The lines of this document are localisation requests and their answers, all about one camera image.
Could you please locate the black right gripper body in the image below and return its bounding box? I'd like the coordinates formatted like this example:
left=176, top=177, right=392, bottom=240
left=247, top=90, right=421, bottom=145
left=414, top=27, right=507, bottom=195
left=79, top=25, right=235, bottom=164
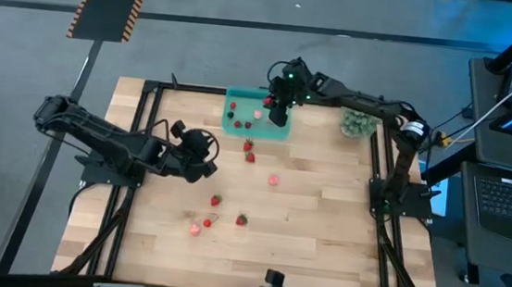
left=266, top=81, right=302, bottom=130

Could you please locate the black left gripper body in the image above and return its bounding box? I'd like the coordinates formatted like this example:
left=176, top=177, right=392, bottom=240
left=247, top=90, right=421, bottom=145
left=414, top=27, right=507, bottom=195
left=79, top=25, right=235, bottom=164
left=162, top=126, right=222, bottom=186

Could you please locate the teal translucent plastic container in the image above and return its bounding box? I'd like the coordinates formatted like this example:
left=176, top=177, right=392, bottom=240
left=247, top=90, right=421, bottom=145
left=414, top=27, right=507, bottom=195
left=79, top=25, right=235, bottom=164
left=220, top=84, right=297, bottom=143

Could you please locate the green succulent in white pot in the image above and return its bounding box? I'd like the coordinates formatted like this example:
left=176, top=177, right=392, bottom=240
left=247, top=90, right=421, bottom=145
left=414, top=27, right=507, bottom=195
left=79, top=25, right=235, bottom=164
left=338, top=105, right=381, bottom=141

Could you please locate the black mat with striped edges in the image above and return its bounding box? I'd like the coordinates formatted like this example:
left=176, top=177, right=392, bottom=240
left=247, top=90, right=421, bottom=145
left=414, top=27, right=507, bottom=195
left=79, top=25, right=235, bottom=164
left=66, top=0, right=153, bottom=45

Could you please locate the black side desk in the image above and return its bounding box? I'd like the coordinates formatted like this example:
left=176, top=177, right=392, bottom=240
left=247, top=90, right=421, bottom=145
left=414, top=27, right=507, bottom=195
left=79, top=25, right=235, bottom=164
left=460, top=55, right=512, bottom=168

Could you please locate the black laptop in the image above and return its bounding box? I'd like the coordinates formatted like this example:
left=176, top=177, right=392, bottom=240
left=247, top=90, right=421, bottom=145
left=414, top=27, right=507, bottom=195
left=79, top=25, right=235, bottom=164
left=468, top=174, right=512, bottom=245

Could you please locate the grey laptop table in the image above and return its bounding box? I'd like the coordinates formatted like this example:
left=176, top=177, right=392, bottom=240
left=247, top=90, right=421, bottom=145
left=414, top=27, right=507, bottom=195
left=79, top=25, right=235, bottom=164
left=451, top=159, right=512, bottom=281

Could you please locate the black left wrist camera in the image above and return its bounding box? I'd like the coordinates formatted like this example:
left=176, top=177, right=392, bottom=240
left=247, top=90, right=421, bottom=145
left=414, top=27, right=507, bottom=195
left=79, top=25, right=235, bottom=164
left=169, top=119, right=188, bottom=142

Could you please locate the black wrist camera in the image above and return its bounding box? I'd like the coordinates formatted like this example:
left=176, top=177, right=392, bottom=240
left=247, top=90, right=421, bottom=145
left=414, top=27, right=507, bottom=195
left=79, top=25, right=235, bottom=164
left=279, top=56, right=315, bottom=92
left=169, top=119, right=188, bottom=142

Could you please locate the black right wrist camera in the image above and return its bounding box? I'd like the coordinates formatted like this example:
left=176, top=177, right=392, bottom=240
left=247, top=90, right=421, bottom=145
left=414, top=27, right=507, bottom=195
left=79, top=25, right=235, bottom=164
left=279, top=56, right=315, bottom=92

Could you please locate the yellow cable plug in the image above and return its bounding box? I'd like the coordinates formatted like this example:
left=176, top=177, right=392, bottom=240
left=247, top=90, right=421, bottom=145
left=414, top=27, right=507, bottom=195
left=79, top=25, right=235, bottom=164
left=438, top=132, right=455, bottom=150

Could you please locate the black floor cable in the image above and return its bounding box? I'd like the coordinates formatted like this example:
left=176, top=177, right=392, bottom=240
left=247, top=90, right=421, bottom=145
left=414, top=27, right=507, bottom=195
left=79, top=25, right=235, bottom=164
left=417, top=95, right=477, bottom=159

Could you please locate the white hanging cable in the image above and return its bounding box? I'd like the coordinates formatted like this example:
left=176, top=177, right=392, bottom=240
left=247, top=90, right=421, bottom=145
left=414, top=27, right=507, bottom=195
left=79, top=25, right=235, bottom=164
left=448, top=49, right=512, bottom=153

